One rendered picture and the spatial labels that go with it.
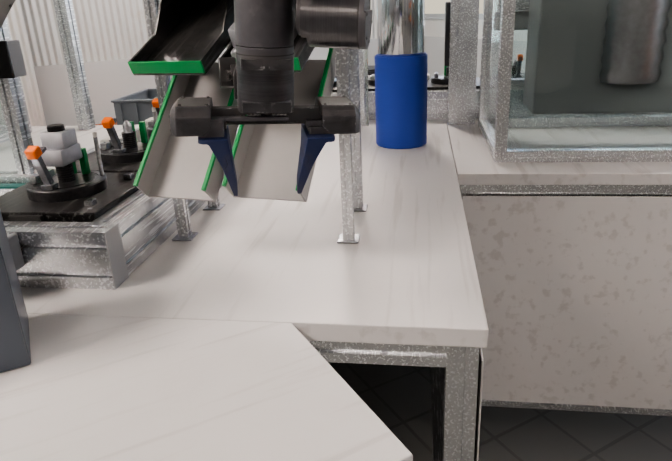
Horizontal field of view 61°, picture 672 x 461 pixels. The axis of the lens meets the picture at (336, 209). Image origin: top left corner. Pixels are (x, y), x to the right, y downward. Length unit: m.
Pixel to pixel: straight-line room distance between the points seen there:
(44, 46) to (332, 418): 4.71
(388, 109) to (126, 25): 3.77
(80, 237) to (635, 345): 1.41
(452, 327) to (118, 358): 0.45
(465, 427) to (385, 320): 0.21
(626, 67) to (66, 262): 1.32
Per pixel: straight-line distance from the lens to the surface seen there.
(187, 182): 0.99
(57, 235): 1.01
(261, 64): 0.56
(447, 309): 0.85
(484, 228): 1.54
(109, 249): 0.98
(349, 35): 0.54
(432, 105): 2.15
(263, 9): 0.56
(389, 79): 1.69
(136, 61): 0.98
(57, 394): 0.79
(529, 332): 1.70
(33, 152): 1.10
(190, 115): 0.57
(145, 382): 0.76
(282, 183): 0.94
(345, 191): 1.05
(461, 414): 0.92
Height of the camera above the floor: 1.29
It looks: 20 degrees down
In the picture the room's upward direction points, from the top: 3 degrees counter-clockwise
